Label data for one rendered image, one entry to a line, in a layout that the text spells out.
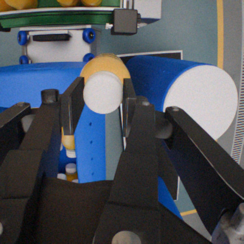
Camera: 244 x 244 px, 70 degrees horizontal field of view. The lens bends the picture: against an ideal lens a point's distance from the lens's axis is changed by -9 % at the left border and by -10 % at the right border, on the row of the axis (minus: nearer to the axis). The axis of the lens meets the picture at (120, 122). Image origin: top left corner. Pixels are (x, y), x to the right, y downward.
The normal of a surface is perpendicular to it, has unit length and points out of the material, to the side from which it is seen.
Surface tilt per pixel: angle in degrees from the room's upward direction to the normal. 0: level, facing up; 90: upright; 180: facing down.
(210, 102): 0
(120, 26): 0
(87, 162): 42
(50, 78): 15
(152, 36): 0
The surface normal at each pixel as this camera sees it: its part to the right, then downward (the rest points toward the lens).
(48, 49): 0.13, 0.36
